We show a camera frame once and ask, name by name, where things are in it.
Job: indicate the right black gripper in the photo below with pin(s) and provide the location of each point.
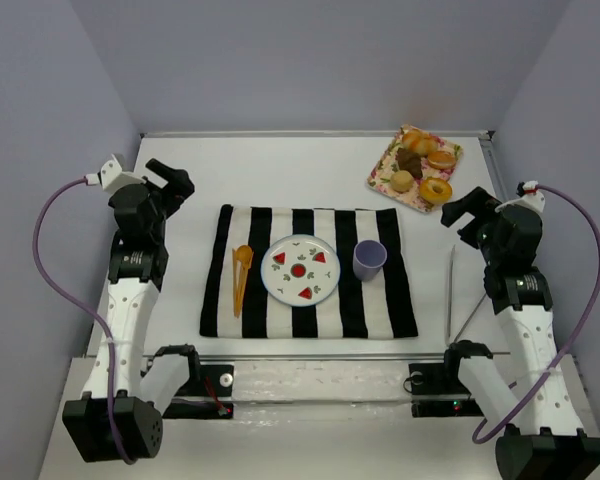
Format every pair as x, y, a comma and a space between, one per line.
473, 217

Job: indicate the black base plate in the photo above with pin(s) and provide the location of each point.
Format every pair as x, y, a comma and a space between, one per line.
209, 398
434, 395

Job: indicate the watermelon pattern white plate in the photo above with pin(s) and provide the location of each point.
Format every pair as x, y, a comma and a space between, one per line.
300, 270

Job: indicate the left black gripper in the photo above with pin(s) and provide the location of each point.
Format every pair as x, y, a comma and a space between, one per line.
169, 181

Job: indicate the orange plastic spoon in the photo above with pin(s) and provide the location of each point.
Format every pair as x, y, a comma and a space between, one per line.
245, 267

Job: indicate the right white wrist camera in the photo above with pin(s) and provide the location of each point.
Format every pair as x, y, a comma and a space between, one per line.
528, 196

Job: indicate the metal tongs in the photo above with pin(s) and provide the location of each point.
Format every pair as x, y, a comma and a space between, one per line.
449, 337

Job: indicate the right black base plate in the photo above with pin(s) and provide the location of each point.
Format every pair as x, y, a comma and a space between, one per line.
434, 395

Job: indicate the chocolate pastry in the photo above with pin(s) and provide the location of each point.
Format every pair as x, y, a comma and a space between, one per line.
410, 161

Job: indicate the black white striped cloth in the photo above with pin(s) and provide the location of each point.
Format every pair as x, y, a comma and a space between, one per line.
379, 309

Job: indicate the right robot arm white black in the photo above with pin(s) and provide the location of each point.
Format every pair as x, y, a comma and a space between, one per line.
536, 430

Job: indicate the purple cup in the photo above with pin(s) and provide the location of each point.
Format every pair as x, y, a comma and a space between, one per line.
369, 257

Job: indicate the floral square tray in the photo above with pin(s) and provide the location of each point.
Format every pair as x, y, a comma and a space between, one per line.
379, 177

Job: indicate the orange plastic fork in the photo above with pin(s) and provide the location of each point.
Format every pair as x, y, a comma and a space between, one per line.
237, 255

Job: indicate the cream sandwich bun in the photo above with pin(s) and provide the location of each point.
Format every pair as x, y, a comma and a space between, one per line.
441, 160

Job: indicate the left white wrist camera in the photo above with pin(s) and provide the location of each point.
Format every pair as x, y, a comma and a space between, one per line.
111, 177

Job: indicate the small round muffin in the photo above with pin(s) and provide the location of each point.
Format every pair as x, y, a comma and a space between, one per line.
401, 181

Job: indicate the glazed ring donut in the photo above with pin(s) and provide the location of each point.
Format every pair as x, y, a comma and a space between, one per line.
435, 191

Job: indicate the golden bread roll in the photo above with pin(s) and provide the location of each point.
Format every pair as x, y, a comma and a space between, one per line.
419, 142

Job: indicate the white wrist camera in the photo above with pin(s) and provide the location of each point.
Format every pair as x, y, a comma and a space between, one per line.
528, 196
111, 177

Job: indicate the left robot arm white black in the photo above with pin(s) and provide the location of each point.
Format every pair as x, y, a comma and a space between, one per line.
119, 415

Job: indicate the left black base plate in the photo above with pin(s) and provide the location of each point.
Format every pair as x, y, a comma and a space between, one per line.
209, 398

